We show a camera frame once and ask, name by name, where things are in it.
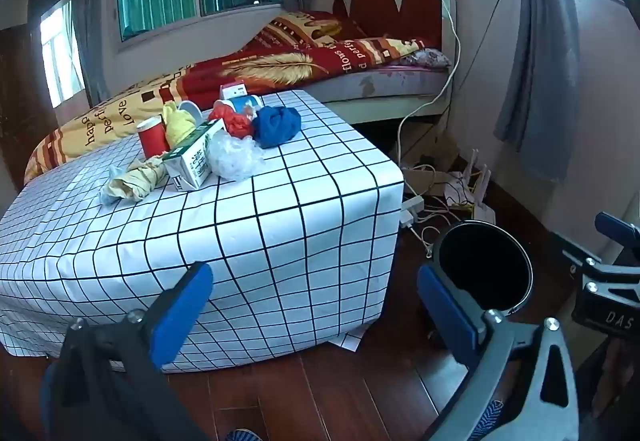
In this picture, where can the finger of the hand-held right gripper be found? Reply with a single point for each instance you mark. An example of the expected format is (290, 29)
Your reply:
(617, 228)
(595, 268)

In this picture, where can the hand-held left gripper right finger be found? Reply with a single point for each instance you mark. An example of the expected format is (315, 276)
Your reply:
(447, 316)

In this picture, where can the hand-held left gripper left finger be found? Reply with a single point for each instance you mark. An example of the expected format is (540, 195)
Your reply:
(180, 316)

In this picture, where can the black trash bin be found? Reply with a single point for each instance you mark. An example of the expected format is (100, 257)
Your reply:
(480, 261)

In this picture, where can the beige cloth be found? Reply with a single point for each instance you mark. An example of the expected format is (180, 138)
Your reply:
(135, 178)

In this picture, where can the green white milk carton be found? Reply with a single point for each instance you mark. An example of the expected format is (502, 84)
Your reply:
(192, 161)

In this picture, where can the white plastic bag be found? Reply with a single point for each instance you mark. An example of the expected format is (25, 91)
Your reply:
(235, 156)

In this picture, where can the red paper cup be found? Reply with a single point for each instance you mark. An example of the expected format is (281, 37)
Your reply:
(152, 138)

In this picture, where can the yellow fluffy cloth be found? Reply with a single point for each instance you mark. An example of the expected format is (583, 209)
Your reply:
(179, 126)

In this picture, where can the red cloth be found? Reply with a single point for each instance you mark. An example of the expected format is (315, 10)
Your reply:
(232, 121)

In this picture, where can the blue paper cup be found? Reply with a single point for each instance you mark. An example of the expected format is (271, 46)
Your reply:
(248, 104)
(192, 111)

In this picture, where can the blue cloth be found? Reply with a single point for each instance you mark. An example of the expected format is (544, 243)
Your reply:
(277, 126)

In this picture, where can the small white red carton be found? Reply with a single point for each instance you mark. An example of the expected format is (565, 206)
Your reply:
(234, 91)

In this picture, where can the blue striped slipper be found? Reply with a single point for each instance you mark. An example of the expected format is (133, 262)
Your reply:
(492, 418)
(240, 435)

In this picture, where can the white power strip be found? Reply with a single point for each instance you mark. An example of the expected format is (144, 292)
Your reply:
(411, 210)

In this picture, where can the white router with antennas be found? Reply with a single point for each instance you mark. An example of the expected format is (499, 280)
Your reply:
(482, 208)

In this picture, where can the white checked tablecloth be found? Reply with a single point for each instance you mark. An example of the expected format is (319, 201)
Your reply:
(275, 231)

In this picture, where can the cardboard box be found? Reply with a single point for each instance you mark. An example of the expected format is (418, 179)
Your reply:
(425, 178)

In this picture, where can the grey patterned curtain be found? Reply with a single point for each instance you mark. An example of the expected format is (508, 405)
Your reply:
(542, 81)

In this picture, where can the bed with grey mattress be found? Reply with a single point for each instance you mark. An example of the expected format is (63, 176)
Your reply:
(400, 83)

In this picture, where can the floral pillow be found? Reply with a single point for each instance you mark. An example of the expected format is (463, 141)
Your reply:
(425, 57)

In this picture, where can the red yellow printed blanket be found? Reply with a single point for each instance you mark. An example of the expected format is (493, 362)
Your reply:
(250, 66)

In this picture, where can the brown wooden door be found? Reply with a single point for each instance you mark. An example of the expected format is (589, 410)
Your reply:
(20, 111)

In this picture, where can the small bright window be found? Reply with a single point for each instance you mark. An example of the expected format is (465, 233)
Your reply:
(57, 51)

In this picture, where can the red white headboard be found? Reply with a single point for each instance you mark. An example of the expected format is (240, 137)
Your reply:
(380, 1)

